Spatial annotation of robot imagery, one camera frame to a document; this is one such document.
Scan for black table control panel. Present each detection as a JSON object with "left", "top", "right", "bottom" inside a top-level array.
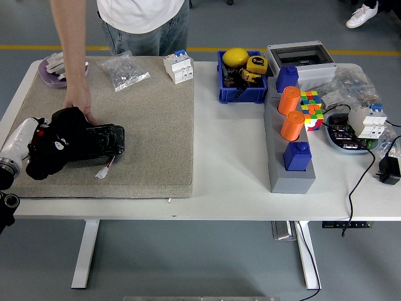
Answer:
[{"left": 321, "top": 221, "right": 374, "bottom": 229}]

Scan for black cable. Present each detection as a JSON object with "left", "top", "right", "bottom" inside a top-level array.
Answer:
[
  {"left": 321, "top": 104, "right": 376, "bottom": 238},
  {"left": 294, "top": 221, "right": 321, "bottom": 301}
]

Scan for blue block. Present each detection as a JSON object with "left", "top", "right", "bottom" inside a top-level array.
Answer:
[
  {"left": 283, "top": 141, "right": 313, "bottom": 172},
  {"left": 275, "top": 65, "right": 299, "bottom": 93}
]

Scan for purple plastic tray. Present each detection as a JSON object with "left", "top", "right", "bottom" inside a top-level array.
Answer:
[{"left": 38, "top": 58, "right": 90, "bottom": 88}]

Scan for white plastic rail piece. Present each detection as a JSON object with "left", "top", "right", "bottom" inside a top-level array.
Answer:
[
  {"left": 56, "top": 61, "right": 90, "bottom": 79},
  {"left": 46, "top": 52, "right": 65, "bottom": 71}
]

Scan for person's right hand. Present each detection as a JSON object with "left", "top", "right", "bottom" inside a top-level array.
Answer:
[{"left": 62, "top": 82, "right": 98, "bottom": 125}]

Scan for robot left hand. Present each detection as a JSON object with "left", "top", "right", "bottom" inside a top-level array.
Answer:
[{"left": 1, "top": 117, "right": 48, "bottom": 164}]

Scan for white sneaker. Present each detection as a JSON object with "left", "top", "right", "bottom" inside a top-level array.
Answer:
[{"left": 345, "top": 1, "right": 379, "bottom": 29}]

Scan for clear bag of screws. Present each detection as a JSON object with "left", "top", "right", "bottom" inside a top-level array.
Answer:
[{"left": 96, "top": 50, "right": 150, "bottom": 93}]

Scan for black power adapter with cord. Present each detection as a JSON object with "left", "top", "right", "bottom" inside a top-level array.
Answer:
[{"left": 375, "top": 135, "right": 401, "bottom": 185}]

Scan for orange cylinder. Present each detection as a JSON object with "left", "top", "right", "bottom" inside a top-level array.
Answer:
[
  {"left": 279, "top": 110, "right": 305, "bottom": 142},
  {"left": 278, "top": 86, "right": 301, "bottom": 116}
]

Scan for white table leg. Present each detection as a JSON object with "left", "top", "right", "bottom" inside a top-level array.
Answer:
[
  {"left": 294, "top": 221, "right": 321, "bottom": 290},
  {"left": 70, "top": 219, "right": 100, "bottom": 290}
]

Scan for clear bag of parts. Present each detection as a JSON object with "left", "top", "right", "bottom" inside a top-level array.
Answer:
[
  {"left": 319, "top": 67, "right": 377, "bottom": 109},
  {"left": 374, "top": 120, "right": 401, "bottom": 159}
]

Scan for light blue bowl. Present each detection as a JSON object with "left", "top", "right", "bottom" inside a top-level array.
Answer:
[{"left": 323, "top": 112, "right": 380, "bottom": 156}]

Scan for black rag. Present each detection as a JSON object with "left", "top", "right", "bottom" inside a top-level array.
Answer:
[{"left": 25, "top": 107, "right": 95, "bottom": 181}]

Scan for grey block holder base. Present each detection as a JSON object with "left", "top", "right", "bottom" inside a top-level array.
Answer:
[{"left": 263, "top": 84, "right": 316, "bottom": 194}]

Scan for white circuit breaker blue levers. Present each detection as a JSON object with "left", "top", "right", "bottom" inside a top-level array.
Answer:
[
  {"left": 162, "top": 49, "right": 194, "bottom": 85},
  {"left": 348, "top": 102, "right": 388, "bottom": 139}
]

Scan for blue plastic bin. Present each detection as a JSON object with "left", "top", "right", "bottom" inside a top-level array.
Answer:
[{"left": 216, "top": 49, "right": 269, "bottom": 105}]

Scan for colourful puzzle cube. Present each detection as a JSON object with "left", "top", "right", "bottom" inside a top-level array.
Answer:
[{"left": 299, "top": 90, "right": 325, "bottom": 132}]

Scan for grey electrical enclosure box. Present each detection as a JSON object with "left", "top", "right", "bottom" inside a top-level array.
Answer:
[{"left": 265, "top": 41, "right": 338, "bottom": 90}]

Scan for large yellow tape measure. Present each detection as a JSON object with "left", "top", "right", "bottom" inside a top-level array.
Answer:
[{"left": 245, "top": 55, "right": 269, "bottom": 76}]

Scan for grey-brown mat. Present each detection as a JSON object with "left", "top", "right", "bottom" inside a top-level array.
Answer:
[{"left": 9, "top": 55, "right": 195, "bottom": 199}]

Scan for white connector with coloured wires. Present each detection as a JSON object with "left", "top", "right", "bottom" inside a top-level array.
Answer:
[{"left": 95, "top": 154, "right": 117, "bottom": 179}]

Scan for yellow round object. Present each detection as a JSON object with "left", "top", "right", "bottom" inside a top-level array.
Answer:
[{"left": 222, "top": 47, "right": 250, "bottom": 68}]

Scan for person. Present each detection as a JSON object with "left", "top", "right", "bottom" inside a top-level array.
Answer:
[{"left": 96, "top": 0, "right": 191, "bottom": 57}]

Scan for grey metal box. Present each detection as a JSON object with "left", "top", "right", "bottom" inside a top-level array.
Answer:
[{"left": 271, "top": 221, "right": 297, "bottom": 241}]

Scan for glossy black panel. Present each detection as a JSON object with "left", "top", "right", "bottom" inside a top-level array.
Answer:
[{"left": 67, "top": 124, "right": 125, "bottom": 162}]

